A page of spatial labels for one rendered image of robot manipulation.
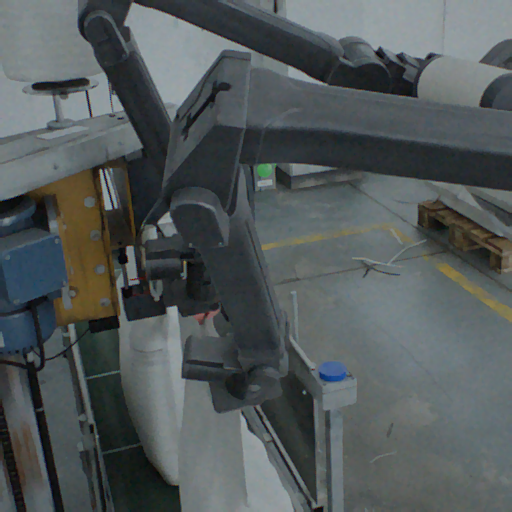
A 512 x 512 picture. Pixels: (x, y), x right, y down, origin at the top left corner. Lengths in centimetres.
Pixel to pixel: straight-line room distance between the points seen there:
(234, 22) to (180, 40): 315
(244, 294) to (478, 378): 248
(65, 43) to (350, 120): 68
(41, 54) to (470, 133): 74
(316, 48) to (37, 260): 53
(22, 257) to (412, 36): 525
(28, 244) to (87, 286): 34
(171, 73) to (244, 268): 352
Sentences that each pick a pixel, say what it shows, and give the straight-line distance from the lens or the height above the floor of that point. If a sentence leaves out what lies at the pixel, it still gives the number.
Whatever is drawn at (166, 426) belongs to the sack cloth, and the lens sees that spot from 202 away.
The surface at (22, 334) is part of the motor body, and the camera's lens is 132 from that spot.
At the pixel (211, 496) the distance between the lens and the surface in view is 137.
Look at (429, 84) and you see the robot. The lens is 93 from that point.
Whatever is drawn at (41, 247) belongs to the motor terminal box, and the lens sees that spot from 121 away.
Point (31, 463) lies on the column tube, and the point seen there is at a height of 68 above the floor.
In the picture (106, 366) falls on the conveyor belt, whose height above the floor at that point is 38.
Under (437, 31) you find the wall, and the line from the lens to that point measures 632.
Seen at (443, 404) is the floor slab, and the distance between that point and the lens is 305.
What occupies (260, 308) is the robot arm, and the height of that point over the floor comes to 135.
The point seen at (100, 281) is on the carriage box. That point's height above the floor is 111.
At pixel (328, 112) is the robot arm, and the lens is 58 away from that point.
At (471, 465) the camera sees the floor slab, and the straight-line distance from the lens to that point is 278.
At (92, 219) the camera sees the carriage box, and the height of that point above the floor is 124.
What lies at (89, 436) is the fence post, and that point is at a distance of 183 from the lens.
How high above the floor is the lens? 173
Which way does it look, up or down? 24 degrees down
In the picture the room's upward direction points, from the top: 4 degrees counter-clockwise
